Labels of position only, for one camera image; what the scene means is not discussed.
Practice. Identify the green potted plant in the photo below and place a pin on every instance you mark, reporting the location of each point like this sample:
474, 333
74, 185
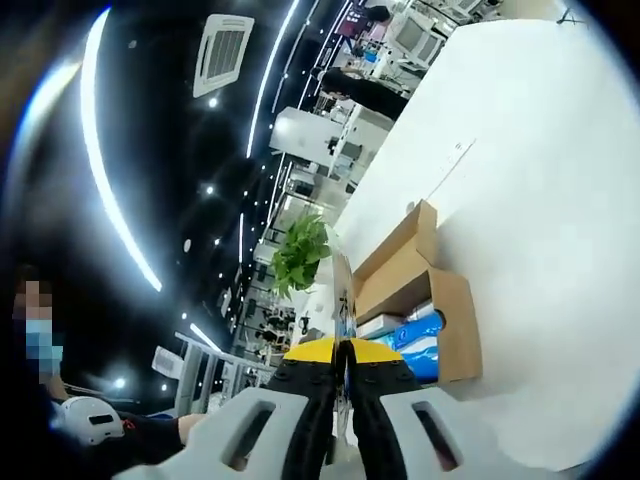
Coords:
300, 250

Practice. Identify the white chest-worn device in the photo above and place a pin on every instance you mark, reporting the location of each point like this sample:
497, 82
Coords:
90, 422

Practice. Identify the brown cardboard shoe box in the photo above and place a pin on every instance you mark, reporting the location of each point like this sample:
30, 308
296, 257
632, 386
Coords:
455, 325

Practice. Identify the white mesh office chair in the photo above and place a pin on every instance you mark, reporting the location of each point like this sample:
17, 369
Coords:
420, 37

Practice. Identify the white table socket strip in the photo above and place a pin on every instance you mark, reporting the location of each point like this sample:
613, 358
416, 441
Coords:
460, 152

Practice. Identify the blue soft tissue pack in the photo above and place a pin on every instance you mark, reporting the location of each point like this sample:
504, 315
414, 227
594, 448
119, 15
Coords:
420, 345

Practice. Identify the grey metal storage rack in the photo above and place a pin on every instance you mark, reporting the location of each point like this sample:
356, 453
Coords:
200, 370

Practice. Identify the light blue wet wipes pack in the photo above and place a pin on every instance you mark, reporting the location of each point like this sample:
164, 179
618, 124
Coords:
380, 325

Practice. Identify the blue face mask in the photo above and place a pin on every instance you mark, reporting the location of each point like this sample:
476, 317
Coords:
47, 357

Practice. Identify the ceiling air conditioner vent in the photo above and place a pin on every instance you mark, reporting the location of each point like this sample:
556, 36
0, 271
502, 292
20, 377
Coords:
225, 55

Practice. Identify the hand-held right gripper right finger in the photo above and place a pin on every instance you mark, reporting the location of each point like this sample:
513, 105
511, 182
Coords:
380, 400

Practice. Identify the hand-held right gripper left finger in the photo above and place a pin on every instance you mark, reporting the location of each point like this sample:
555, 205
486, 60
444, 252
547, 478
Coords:
300, 400

